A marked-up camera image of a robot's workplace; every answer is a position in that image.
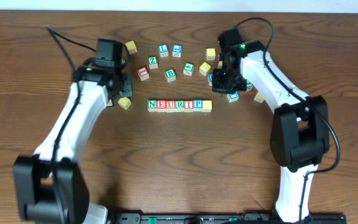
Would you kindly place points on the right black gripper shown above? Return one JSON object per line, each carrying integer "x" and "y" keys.
{"x": 221, "y": 83}

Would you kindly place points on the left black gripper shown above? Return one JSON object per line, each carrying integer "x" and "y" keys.
{"x": 125, "y": 86}

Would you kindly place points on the red I block sideways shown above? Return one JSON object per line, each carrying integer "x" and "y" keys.
{"x": 143, "y": 73}

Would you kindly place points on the green N block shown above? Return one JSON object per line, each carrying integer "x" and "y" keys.
{"x": 152, "y": 105}

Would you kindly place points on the yellow s block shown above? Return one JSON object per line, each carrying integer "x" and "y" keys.
{"x": 210, "y": 54}
{"x": 207, "y": 106}

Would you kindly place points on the red E block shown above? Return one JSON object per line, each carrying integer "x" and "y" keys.
{"x": 161, "y": 106}

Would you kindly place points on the blue P block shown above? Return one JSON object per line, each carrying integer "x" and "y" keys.
{"x": 197, "y": 105}

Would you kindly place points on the red U block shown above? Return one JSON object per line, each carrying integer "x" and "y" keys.
{"x": 170, "y": 106}

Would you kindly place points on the red I block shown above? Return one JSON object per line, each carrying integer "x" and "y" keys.
{"x": 189, "y": 106}

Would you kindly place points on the green R block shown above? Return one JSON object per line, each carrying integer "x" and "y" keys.
{"x": 179, "y": 105}

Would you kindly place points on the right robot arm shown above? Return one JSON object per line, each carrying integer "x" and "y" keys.
{"x": 298, "y": 138}

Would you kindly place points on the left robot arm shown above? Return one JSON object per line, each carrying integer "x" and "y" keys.
{"x": 49, "y": 185}

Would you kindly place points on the yellow O block left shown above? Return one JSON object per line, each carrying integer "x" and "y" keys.
{"x": 124, "y": 102}

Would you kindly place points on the yellow o block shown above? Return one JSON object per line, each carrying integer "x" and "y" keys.
{"x": 205, "y": 68}
{"x": 124, "y": 102}

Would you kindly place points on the blue I block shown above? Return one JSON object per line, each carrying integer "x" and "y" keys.
{"x": 232, "y": 97}

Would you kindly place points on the green J block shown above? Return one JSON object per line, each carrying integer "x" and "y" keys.
{"x": 249, "y": 86}

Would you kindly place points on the blue H block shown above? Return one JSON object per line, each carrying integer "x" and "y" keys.
{"x": 210, "y": 79}

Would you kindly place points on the yellow G block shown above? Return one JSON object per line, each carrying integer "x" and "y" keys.
{"x": 219, "y": 64}

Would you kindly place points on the yellow O block centre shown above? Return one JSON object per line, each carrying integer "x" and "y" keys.
{"x": 205, "y": 68}

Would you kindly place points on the yellow X block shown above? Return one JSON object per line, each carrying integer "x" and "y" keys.
{"x": 259, "y": 98}

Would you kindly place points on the green Z block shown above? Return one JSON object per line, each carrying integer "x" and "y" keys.
{"x": 153, "y": 62}

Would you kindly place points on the yellow W block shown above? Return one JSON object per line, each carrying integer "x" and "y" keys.
{"x": 131, "y": 46}

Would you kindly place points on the green B block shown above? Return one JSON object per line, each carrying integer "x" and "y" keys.
{"x": 170, "y": 75}

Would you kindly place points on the blue L block upright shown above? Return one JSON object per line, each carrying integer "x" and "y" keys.
{"x": 163, "y": 50}

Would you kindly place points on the blue L block rotated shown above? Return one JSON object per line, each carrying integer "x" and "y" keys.
{"x": 177, "y": 50}

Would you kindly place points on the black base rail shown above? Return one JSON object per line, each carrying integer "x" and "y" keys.
{"x": 248, "y": 217}

